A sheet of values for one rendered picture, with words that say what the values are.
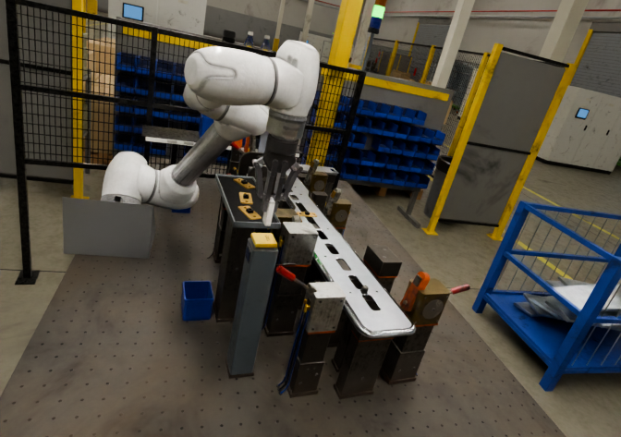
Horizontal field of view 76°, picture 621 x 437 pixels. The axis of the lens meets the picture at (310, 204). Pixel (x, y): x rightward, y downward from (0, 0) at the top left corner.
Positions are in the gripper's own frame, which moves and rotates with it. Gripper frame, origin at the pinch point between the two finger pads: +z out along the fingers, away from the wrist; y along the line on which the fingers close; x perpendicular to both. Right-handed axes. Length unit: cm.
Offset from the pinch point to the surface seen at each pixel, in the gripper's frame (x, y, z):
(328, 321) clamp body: -13.4, 18.5, 26.1
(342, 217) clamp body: 52, 52, 26
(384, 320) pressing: -16.7, 34.0, 23.8
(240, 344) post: -3.7, -1.8, 41.0
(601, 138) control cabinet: 624, 1091, 35
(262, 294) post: -3.5, 1.8, 23.6
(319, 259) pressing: 14.2, 25.7, 23.7
